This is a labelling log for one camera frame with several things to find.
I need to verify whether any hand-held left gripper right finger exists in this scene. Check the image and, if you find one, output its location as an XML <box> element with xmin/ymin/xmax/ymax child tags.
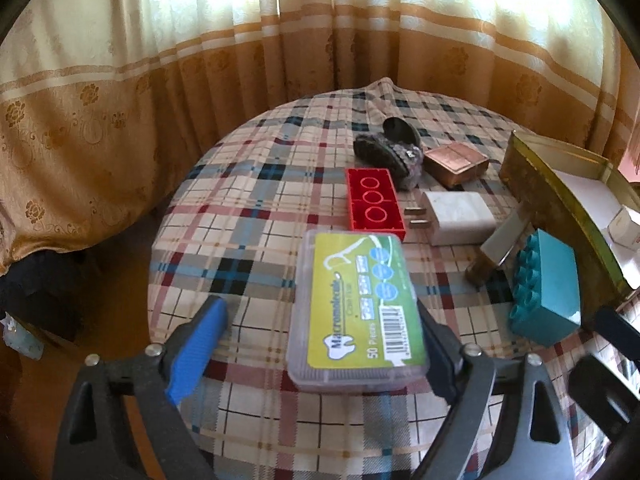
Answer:
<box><xmin>410</xmin><ymin>300</ymin><xmax>578</xmax><ymax>480</ymax></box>

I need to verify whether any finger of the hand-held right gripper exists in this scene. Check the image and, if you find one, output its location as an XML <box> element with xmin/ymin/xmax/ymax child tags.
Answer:
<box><xmin>595</xmin><ymin>306</ymin><xmax>640</xmax><ymax>350</ymax></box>
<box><xmin>568</xmin><ymin>354</ymin><xmax>637</xmax><ymax>428</ymax></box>

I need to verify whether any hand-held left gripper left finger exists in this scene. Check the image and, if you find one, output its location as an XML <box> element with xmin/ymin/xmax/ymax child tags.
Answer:
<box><xmin>54</xmin><ymin>295</ymin><xmax>230</xmax><ymax>480</ymax></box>

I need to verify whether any clear floss pick box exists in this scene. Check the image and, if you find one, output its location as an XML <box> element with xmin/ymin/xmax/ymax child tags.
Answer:
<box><xmin>286</xmin><ymin>230</ymin><xmax>431</xmax><ymax>393</ymax></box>

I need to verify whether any gold tin box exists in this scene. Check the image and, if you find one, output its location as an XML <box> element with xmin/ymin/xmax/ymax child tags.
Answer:
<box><xmin>498</xmin><ymin>130</ymin><xmax>640</xmax><ymax>306</ymax></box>

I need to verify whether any red building brick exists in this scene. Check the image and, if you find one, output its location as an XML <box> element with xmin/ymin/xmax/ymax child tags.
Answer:
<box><xmin>345</xmin><ymin>167</ymin><xmax>408</xmax><ymax>242</ymax></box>

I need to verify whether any teal building brick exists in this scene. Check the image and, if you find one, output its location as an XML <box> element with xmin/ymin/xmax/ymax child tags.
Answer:
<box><xmin>507</xmin><ymin>228</ymin><xmax>582</xmax><ymax>347</ymax></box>

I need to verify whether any small white box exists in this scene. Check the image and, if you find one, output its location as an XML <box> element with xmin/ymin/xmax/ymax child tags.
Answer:
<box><xmin>607</xmin><ymin>205</ymin><xmax>640</xmax><ymax>248</ymax></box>

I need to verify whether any silver metal bar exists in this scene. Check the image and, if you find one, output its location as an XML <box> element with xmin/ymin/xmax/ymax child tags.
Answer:
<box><xmin>465</xmin><ymin>207</ymin><xmax>533</xmax><ymax>286</ymax></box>

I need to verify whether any white paper liner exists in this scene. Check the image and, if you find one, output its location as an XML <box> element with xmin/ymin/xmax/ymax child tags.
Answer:
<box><xmin>552</xmin><ymin>169</ymin><xmax>640</xmax><ymax>281</ymax></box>

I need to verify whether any white charger plug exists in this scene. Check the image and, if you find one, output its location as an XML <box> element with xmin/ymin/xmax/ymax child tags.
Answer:
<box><xmin>404</xmin><ymin>190</ymin><xmax>497</xmax><ymax>247</ymax></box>

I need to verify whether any plaid tablecloth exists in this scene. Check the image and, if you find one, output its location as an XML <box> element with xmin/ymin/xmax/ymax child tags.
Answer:
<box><xmin>147</xmin><ymin>77</ymin><xmax>640</xmax><ymax>480</ymax></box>

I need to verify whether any dark cloth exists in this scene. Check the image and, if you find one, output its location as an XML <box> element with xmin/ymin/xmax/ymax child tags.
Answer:
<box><xmin>0</xmin><ymin>247</ymin><xmax>96</xmax><ymax>346</ymax></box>

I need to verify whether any bottle on floor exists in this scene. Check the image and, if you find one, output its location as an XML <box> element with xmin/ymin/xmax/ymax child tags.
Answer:
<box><xmin>0</xmin><ymin>312</ymin><xmax>43</xmax><ymax>361</ymax></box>

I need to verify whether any copper coloured box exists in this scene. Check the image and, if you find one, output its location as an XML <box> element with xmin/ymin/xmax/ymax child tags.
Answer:
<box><xmin>423</xmin><ymin>141</ymin><xmax>490</xmax><ymax>191</ymax></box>

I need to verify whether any cream and tan curtain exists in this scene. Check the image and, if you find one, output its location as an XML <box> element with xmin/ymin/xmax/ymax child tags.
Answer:
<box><xmin>0</xmin><ymin>0</ymin><xmax>640</xmax><ymax>276</ymax></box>

